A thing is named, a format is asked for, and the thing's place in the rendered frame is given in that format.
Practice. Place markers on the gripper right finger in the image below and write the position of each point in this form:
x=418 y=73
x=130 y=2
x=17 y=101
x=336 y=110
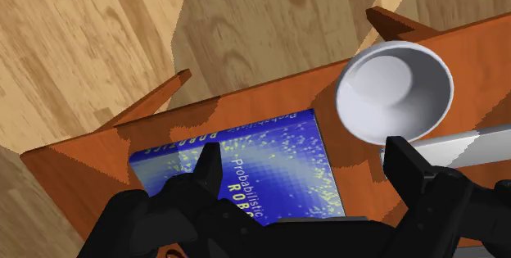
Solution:
x=431 y=197

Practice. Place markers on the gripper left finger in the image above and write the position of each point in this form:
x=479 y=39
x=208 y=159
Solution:
x=175 y=205

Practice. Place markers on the silver flat bar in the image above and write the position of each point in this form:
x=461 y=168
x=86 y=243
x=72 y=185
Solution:
x=455 y=149

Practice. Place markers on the blue book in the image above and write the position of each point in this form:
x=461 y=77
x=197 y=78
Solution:
x=275 y=169

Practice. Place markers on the white bowl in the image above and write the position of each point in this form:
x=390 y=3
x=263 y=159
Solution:
x=393 y=91

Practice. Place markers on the orange-brown wooden table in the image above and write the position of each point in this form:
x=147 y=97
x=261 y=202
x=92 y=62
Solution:
x=279 y=93

